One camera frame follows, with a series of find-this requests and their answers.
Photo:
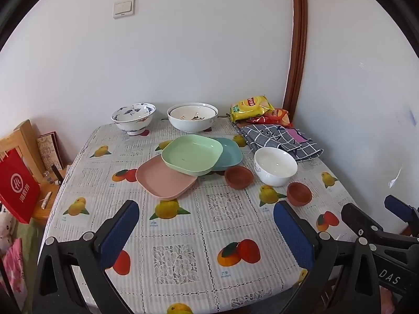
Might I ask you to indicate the pink paper note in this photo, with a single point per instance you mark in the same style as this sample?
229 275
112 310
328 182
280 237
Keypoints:
297 135

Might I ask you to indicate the small white tube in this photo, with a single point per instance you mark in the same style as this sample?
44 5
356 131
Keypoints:
46 200

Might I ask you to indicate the green square plate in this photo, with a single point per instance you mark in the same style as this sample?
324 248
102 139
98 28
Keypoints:
190 152

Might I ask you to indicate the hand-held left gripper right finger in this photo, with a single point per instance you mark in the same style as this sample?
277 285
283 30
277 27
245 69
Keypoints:
293 235

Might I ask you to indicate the fruit printed tablecloth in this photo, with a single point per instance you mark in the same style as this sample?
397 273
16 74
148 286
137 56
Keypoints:
203 222

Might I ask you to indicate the plain white bowl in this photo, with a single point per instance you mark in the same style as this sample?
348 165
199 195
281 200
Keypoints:
275 166

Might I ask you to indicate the brown wooden door frame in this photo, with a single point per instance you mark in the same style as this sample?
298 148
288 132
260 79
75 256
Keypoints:
296 55

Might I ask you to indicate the pink square plate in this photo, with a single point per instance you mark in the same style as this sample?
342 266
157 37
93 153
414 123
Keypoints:
157 176

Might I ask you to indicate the grey checked cloth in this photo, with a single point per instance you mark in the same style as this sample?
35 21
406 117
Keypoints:
262 134

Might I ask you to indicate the teal square plate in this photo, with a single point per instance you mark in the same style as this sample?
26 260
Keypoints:
230 155

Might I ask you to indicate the yellow chip bag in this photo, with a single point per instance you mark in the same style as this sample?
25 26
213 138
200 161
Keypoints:
250 108

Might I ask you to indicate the large white patterned bowl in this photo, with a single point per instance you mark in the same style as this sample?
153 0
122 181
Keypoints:
190 122

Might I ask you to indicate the brown patterned book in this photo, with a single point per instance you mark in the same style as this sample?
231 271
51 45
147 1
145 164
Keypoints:
49 152

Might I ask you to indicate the small brown bowl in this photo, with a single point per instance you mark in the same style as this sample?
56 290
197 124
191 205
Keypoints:
298 194
239 178

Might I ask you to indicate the blue patterned white footed bowl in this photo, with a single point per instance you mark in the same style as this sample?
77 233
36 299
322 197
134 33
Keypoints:
132 121

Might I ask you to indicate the pink printed cloth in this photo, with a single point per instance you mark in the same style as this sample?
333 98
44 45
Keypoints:
16 268

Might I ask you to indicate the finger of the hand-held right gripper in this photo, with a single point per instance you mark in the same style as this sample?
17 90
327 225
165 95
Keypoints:
401 207
356 217

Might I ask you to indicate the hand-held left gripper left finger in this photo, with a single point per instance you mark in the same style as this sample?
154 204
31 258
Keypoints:
120 234

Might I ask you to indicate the red paper bag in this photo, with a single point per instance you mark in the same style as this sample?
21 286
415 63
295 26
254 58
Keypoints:
18 186

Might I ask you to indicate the white plush toy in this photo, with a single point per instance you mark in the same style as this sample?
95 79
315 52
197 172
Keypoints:
6 229

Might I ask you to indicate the red chip bag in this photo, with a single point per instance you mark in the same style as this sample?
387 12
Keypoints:
278 115

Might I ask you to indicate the white wall light switch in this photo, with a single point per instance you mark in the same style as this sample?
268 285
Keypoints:
123 8

